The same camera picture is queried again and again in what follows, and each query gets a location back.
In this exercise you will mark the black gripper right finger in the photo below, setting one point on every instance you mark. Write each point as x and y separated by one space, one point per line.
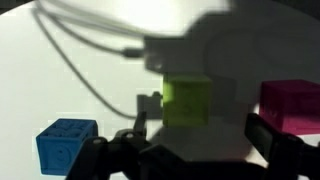
261 135

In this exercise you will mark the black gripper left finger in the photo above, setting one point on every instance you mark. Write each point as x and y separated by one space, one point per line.
141 122

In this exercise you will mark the lime green block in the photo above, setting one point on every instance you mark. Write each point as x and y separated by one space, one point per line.
187 100

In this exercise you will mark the magenta block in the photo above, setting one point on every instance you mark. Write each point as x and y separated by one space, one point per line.
291 105

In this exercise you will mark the blue block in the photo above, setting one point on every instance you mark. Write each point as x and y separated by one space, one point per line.
58 150

